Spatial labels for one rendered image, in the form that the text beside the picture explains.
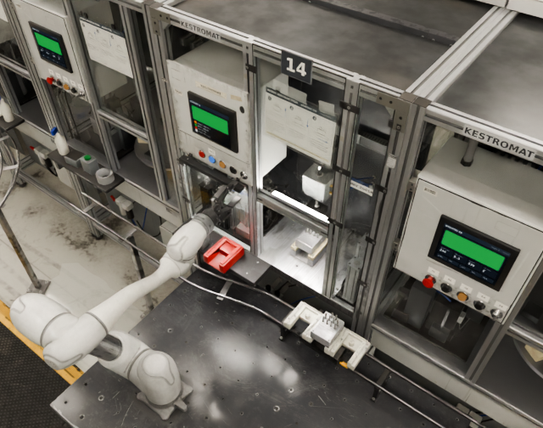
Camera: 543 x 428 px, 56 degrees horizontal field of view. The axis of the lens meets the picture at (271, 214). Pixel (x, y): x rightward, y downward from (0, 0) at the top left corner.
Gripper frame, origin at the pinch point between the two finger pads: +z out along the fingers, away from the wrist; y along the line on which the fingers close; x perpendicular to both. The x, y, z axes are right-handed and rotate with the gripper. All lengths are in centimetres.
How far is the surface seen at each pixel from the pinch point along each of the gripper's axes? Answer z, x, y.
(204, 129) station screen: 5.4, 15.0, 24.4
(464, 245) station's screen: -8, -95, 17
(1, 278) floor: -31, 190, -120
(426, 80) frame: 13, -71, 60
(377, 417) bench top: -24, -80, -78
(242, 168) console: 6.2, -1.1, 9.0
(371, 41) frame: 30, -46, 62
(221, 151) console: 7.3, 9.4, 13.9
